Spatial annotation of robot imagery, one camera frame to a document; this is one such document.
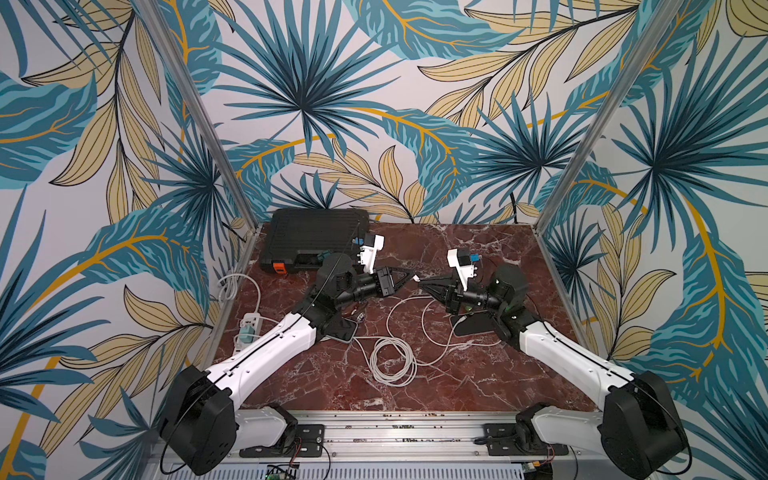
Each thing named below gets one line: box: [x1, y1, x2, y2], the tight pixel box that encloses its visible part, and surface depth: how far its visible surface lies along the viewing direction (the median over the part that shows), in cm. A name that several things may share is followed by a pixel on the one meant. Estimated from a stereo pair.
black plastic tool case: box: [260, 208, 369, 274], surface depth 112 cm
